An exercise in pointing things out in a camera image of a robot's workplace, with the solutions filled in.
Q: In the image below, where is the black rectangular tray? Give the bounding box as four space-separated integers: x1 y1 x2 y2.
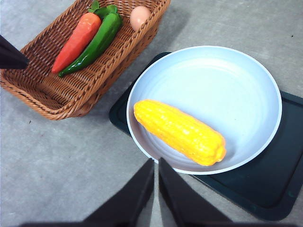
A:
108 52 303 222

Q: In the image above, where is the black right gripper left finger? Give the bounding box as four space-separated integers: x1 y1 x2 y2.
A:
82 158 155 224

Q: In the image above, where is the brown wicker basket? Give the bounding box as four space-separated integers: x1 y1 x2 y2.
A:
0 0 171 121

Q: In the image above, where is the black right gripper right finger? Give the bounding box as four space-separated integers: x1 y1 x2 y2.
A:
158 157 232 225

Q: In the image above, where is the yellow corn cob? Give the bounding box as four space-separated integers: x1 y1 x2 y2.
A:
134 99 227 167

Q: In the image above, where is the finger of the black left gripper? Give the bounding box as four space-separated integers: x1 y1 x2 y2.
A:
0 35 29 70

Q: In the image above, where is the green pepper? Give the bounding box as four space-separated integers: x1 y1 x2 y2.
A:
58 5 124 78

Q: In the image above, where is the orange carrot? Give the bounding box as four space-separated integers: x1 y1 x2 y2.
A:
51 0 102 74

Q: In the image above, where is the beige egg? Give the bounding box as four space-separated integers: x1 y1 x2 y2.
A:
129 6 152 33

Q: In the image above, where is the blue round plate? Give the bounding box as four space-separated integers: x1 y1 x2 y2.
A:
126 45 283 175

